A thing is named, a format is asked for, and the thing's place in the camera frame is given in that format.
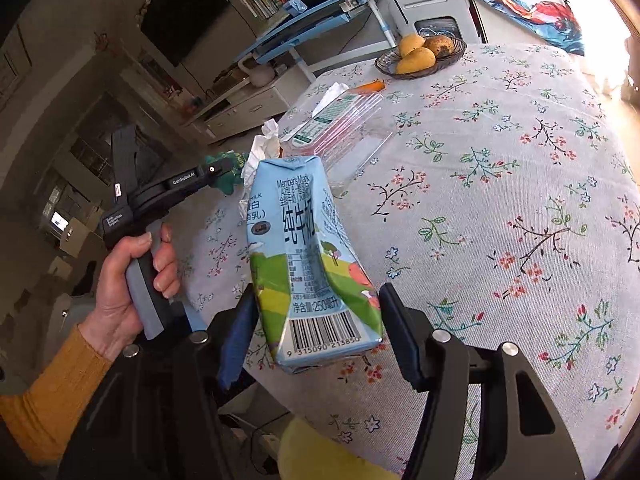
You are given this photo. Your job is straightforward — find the colourful printed cloth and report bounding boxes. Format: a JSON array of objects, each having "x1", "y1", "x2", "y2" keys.
[{"x1": 434, "y1": 0, "x2": 586, "y2": 57}]

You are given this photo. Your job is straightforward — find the yellow cushion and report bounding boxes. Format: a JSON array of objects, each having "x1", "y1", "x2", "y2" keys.
[{"x1": 277, "y1": 417, "x2": 402, "y2": 480}]

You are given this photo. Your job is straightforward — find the green snack wrapper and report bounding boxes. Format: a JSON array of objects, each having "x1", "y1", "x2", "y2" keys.
[{"x1": 209, "y1": 150, "x2": 252, "y2": 197}]

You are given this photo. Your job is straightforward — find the white tv cabinet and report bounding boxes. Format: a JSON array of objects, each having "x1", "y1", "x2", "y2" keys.
[{"x1": 120, "y1": 50, "x2": 297, "y2": 144}]

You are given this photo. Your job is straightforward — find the black television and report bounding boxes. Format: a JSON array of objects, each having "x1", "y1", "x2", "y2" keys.
[{"x1": 140, "y1": 0, "x2": 233, "y2": 68}]

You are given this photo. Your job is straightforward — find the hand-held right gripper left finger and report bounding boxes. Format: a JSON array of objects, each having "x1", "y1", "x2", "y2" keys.
[{"x1": 60, "y1": 282, "x2": 281, "y2": 480}]

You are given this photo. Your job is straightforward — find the brown spotted mango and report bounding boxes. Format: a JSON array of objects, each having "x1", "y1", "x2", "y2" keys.
[{"x1": 422, "y1": 35, "x2": 457, "y2": 59}]

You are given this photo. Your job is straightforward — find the blue study desk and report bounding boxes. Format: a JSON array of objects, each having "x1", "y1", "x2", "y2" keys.
[{"x1": 235, "y1": 0, "x2": 402, "y2": 67}]

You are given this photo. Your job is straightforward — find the pale pink jug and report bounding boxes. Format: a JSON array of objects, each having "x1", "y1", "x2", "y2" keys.
[{"x1": 237, "y1": 55, "x2": 277, "y2": 89}]

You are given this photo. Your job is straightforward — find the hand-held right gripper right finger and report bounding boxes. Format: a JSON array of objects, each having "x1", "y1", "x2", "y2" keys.
[{"x1": 378, "y1": 282, "x2": 608, "y2": 480}]

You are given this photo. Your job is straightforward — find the white air purifier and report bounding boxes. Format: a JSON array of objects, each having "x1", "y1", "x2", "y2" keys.
[{"x1": 387, "y1": 0, "x2": 483, "y2": 47}]

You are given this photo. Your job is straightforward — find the clear plastic food tray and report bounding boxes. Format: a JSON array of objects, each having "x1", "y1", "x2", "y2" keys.
[{"x1": 279, "y1": 87, "x2": 396, "y2": 197}]

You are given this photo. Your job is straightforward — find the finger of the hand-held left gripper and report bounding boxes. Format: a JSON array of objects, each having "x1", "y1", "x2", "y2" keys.
[{"x1": 145, "y1": 157, "x2": 236, "y2": 201}]

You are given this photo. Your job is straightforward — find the floral tablecloth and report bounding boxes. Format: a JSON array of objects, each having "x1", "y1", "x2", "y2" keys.
[{"x1": 177, "y1": 42, "x2": 640, "y2": 480}]

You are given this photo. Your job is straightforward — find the dark glass fruit bowl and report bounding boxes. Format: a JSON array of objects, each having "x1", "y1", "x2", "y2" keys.
[{"x1": 375, "y1": 35, "x2": 468, "y2": 80}]

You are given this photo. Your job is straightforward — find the person's left hand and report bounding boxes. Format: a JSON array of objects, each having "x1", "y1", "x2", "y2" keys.
[{"x1": 77, "y1": 222, "x2": 183, "y2": 361}]

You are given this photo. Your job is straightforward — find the yellow mango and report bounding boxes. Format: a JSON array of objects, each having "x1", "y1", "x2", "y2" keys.
[
  {"x1": 395, "y1": 47, "x2": 437, "y2": 75},
  {"x1": 398, "y1": 33, "x2": 427, "y2": 58}
]

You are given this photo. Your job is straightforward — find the crushed blue milk carton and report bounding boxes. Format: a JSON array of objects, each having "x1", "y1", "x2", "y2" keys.
[{"x1": 244, "y1": 156, "x2": 386, "y2": 375}]

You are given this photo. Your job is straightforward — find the crumpled white tissue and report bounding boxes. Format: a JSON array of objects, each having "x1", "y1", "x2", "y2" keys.
[{"x1": 241, "y1": 120, "x2": 284, "y2": 181}]

